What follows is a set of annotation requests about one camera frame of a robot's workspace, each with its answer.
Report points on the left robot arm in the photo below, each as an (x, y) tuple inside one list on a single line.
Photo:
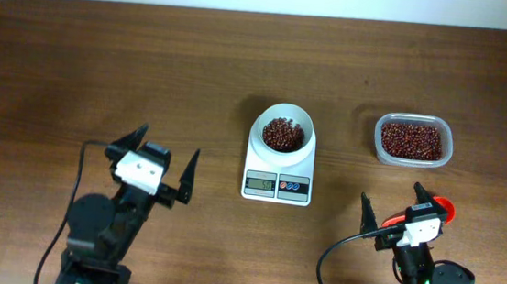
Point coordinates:
[(100, 228)]

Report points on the clear plastic bean container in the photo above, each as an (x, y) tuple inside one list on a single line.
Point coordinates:
[(420, 120)]

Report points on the white digital kitchen scale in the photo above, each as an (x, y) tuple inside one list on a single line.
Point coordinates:
[(272, 176)]

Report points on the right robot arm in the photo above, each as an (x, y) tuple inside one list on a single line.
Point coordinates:
[(415, 265)]

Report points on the orange measuring scoop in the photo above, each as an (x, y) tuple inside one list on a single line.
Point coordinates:
[(442, 201)]

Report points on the red beans in bowl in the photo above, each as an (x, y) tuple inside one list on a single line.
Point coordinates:
[(282, 134)]

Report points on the red beans in container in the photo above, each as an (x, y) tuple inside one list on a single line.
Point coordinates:
[(411, 141)]

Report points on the white round bowl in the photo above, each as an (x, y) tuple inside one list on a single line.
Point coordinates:
[(298, 115)]

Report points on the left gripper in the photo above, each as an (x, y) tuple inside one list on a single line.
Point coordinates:
[(166, 192)]

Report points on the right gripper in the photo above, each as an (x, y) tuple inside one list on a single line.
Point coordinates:
[(388, 239)]

